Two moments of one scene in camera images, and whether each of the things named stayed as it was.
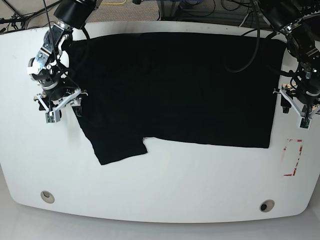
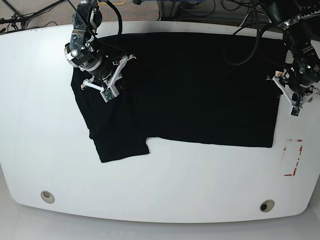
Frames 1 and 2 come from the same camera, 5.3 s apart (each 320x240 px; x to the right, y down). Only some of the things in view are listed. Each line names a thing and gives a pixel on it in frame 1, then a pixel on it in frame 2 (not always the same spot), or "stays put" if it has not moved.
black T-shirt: [216, 88] stays put
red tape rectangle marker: [293, 172] stays put
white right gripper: [77, 109] -> [112, 85]
